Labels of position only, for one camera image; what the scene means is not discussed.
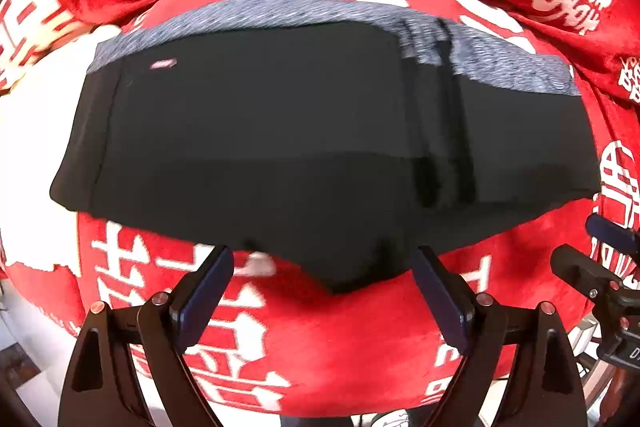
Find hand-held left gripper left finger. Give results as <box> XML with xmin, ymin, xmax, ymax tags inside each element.
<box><xmin>57</xmin><ymin>244</ymin><xmax>236</xmax><ymax>427</ymax></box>

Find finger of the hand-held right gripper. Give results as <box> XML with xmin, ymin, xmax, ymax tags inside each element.
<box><xmin>550</xmin><ymin>244</ymin><xmax>623</xmax><ymax>303</ymax></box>
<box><xmin>586</xmin><ymin>213</ymin><xmax>640</xmax><ymax>253</ymax></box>

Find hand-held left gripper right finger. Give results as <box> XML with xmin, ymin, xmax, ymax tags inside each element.
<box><xmin>410</xmin><ymin>245</ymin><xmax>588</xmax><ymax>427</ymax></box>

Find black and grey shorts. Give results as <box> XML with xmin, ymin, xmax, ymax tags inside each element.
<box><xmin>49</xmin><ymin>0</ymin><xmax>601</xmax><ymax>294</ymax></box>

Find metal rack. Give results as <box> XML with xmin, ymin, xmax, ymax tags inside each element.
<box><xmin>570</xmin><ymin>317</ymin><xmax>616</xmax><ymax>388</ymax></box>

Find red printed sofa cover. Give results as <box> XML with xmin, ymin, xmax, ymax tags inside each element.
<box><xmin>0</xmin><ymin>0</ymin><xmax>640</xmax><ymax>418</ymax></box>

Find white printed slipper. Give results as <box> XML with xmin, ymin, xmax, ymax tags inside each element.
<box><xmin>372</xmin><ymin>409</ymin><xmax>416</xmax><ymax>427</ymax></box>

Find cream cloth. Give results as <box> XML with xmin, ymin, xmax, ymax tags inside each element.
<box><xmin>0</xmin><ymin>24</ymin><xmax>123</xmax><ymax>280</ymax></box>

